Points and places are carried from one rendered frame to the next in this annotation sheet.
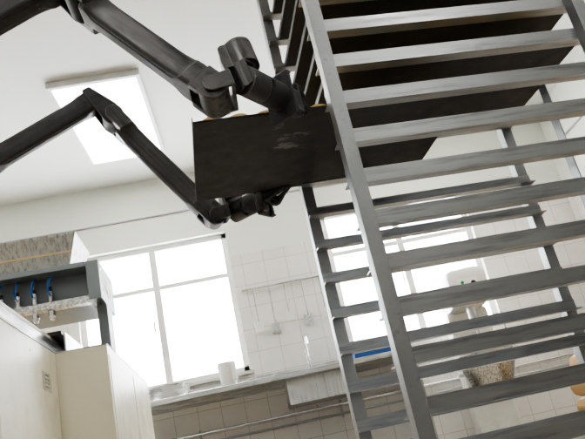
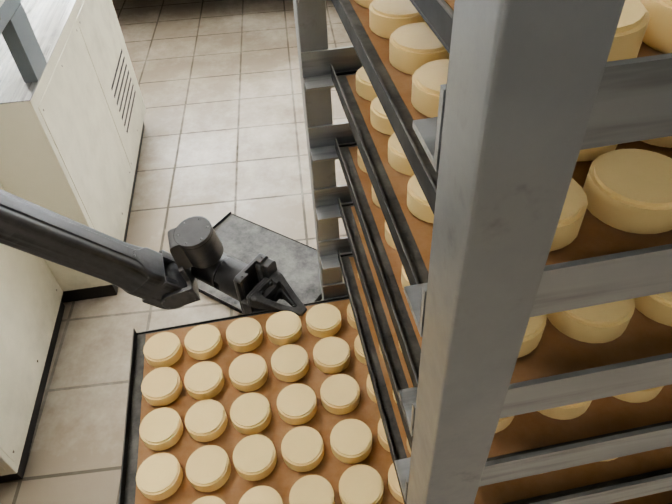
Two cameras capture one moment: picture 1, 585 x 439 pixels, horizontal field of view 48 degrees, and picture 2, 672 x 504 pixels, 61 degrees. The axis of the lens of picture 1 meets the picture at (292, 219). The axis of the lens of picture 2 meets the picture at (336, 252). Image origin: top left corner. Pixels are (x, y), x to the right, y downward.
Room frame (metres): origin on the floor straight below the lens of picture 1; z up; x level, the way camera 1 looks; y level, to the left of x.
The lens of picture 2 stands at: (1.04, -0.09, 1.60)
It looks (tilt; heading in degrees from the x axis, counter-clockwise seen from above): 44 degrees down; 3
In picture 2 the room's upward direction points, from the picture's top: 4 degrees counter-clockwise
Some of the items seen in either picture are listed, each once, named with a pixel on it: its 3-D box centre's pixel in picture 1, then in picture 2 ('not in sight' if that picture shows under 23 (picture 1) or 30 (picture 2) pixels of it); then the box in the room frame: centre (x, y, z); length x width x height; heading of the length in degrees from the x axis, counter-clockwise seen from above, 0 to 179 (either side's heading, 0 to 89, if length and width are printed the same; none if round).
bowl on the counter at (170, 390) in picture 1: (171, 395); not in sight; (5.27, 1.24, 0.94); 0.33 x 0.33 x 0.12
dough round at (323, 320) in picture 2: not in sight; (323, 320); (1.55, -0.04, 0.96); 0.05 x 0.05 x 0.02
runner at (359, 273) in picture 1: (442, 257); not in sight; (1.65, -0.36, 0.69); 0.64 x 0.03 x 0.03; 101
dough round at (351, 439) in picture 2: not in sight; (351, 440); (1.37, -0.08, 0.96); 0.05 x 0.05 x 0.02
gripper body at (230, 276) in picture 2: (256, 201); (243, 282); (1.64, 0.08, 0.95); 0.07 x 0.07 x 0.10; 56
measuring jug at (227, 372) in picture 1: (229, 374); not in sight; (5.18, 0.75, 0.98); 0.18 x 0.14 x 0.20; 46
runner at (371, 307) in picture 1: (452, 291); not in sight; (1.65, -0.36, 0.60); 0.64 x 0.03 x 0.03; 101
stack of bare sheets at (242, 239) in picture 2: not in sight; (256, 267); (2.58, 0.30, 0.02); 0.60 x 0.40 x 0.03; 58
